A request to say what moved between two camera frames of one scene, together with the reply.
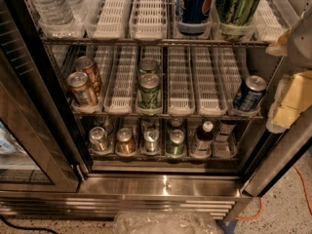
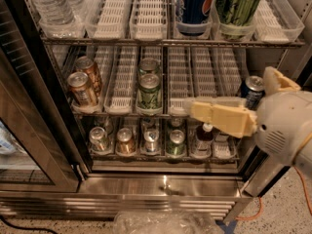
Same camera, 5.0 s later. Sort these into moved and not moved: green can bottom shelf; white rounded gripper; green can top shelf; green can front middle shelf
Moved: white rounded gripper
Not moved: green can top shelf; green can front middle shelf; green can bottom shelf
